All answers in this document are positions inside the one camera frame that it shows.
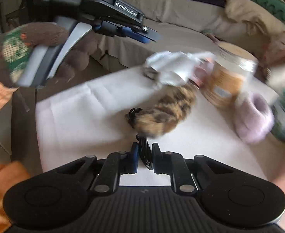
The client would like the white cloth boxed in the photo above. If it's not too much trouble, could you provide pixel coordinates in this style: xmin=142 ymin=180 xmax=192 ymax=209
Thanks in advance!
xmin=143 ymin=51 xmax=216 ymax=87

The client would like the brown furry tail keychain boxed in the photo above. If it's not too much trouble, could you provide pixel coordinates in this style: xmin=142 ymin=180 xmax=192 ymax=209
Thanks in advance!
xmin=125 ymin=82 xmax=198 ymax=138

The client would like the brown knit gloved left hand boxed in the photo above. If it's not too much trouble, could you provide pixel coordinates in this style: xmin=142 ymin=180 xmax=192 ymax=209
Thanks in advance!
xmin=0 ymin=22 xmax=98 ymax=89

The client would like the beige sofa cover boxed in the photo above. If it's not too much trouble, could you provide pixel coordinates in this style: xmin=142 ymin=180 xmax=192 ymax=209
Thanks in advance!
xmin=89 ymin=0 xmax=285 ymax=95

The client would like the clear jar orange label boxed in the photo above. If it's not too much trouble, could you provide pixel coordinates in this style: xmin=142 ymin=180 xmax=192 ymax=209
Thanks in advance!
xmin=202 ymin=41 xmax=258 ymax=108

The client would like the lavender fluffy wristband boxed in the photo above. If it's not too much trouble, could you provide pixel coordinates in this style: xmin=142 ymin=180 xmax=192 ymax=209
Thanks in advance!
xmin=233 ymin=93 xmax=275 ymax=144

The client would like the cream folded blanket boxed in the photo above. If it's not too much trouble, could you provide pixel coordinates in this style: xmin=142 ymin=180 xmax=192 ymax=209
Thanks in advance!
xmin=225 ymin=0 xmax=285 ymax=36

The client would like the pink floral blanket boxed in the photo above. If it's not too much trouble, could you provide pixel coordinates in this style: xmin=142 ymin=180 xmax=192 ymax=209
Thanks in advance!
xmin=259 ymin=31 xmax=285 ymax=78

